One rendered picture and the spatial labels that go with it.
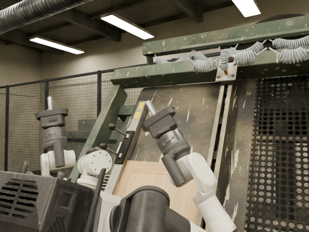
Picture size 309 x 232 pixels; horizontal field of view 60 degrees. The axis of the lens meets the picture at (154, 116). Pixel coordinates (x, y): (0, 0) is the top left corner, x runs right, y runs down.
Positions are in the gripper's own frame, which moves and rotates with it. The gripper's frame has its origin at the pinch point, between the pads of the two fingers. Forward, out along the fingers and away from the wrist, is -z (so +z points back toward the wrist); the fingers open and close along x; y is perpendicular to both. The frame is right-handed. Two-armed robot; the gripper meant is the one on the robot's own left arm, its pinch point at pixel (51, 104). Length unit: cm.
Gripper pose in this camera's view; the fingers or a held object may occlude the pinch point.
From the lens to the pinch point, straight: 116.8
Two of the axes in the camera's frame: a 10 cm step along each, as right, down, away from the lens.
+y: 0.7, -2.5, -9.6
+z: 2.0, 9.5, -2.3
